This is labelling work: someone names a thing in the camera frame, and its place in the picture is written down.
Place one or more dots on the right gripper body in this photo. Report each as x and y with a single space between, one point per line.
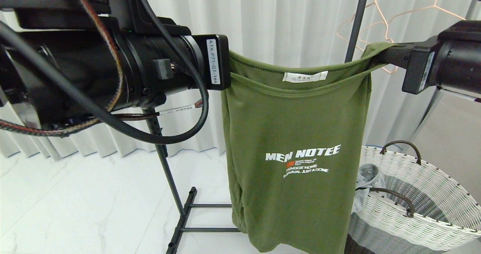
458 66

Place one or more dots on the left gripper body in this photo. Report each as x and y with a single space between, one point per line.
142 58

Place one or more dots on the pink clothes hanger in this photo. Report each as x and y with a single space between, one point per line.
413 13
386 21

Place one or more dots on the green printed shirt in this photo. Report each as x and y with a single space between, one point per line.
293 122

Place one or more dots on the black clothes rack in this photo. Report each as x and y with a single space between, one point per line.
357 21

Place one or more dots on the white laundry basket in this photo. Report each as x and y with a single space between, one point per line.
432 179

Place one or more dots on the white curtain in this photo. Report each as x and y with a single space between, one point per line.
282 17

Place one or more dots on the pale grey garment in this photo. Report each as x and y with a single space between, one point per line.
368 182

